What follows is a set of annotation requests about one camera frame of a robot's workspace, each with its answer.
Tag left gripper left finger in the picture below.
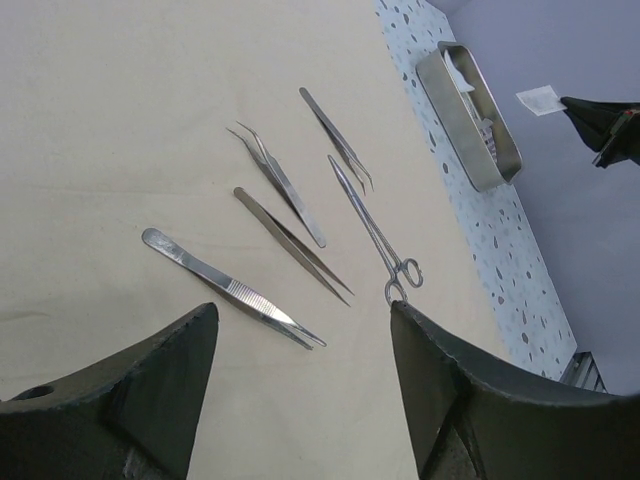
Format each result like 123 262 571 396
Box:
1 303 219 479

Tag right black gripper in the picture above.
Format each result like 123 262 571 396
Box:
560 96 639 169

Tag clear small plastic packet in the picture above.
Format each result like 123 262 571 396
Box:
516 85 566 117

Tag beige cloth wrap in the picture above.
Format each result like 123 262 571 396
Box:
1 1 505 479

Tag serrated steel forceps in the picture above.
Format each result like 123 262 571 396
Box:
141 227 327 350

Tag curved tip steel tweezers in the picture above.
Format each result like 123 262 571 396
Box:
227 121 327 248

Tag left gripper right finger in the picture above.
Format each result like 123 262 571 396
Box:
390 301 639 479

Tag stainless steel tray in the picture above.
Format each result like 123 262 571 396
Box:
416 41 522 192

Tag white gauze pad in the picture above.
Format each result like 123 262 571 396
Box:
443 49 475 93

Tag pointed straight steel tweezers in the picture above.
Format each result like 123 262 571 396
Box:
233 187 354 306

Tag steel hemostat clamp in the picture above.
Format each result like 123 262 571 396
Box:
327 155 424 306

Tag aluminium rail frame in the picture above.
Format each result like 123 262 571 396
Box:
560 352 607 393

